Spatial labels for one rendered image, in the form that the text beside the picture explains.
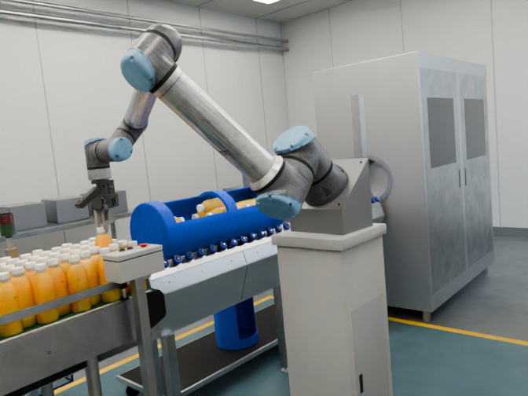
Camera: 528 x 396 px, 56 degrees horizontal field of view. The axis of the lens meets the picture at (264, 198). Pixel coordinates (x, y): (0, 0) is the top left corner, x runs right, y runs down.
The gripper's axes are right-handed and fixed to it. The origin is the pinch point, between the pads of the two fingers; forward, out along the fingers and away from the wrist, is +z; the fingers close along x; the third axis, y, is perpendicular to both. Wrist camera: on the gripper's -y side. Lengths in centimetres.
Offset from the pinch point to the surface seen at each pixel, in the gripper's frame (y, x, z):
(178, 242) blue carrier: 32.4, -7.9, 11.9
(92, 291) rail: -16.2, -15.1, 19.9
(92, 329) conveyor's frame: -19.3, -17.2, 32.9
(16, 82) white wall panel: 123, 330, -114
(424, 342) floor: 205, -45, 117
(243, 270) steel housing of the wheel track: 73, -8, 36
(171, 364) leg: 24, -4, 67
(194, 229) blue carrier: 41.7, -8.7, 7.9
